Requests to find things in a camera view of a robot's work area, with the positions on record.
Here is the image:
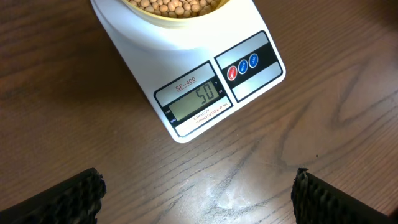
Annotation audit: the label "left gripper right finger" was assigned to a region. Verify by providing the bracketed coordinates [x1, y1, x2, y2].
[291, 168, 397, 224]

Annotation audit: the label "soybeans in bowl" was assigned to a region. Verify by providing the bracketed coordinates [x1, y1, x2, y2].
[128, 0, 221, 18]

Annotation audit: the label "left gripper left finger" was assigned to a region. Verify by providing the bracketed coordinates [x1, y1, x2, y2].
[1, 168, 106, 224]

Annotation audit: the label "white digital kitchen scale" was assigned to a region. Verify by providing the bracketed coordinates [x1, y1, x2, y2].
[91, 0, 286, 143]

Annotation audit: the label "pale yellow bowl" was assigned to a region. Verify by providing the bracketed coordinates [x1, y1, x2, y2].
[121, 0, 229, 28]

